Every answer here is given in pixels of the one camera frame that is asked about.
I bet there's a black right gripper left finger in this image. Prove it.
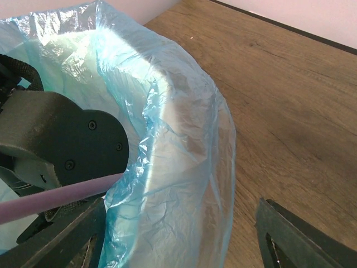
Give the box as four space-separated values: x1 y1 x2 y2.
1 198 106 267

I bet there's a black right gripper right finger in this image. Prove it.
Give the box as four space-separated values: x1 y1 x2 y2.
255 198 356 267

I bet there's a blue plastic trash bag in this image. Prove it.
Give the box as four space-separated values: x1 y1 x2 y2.
1 1 236 267

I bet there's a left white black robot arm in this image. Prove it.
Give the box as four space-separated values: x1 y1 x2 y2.
1 55 129 197

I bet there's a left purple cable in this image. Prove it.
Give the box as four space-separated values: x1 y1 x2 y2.
0 172 124 224

